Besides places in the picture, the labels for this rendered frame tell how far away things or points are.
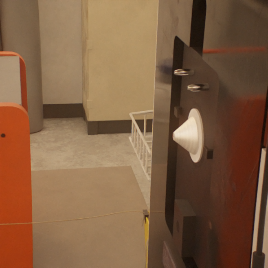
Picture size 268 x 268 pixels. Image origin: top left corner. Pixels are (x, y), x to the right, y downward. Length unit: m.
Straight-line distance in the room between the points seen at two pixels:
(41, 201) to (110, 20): 2.28
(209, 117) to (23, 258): 0.58
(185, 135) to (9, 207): 0.48
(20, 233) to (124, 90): 2.83
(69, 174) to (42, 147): 2.04
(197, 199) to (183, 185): 0.06
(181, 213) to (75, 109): 3.57
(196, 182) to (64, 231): 0.80
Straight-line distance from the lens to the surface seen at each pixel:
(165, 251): 0.85
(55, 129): 4.08
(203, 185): 0.69
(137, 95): 3.92
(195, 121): 0.70
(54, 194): 1.66
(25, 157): 1.05
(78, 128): 4.09
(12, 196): 1.08
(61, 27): 4.13
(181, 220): 0.74
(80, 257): 1.39
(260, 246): 0.49
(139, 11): 3.79
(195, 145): 0.69
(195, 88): 0.65
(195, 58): 0.71
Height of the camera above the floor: 1.46
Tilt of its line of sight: 22 degrees down
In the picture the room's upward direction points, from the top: 2 degrees clockwise
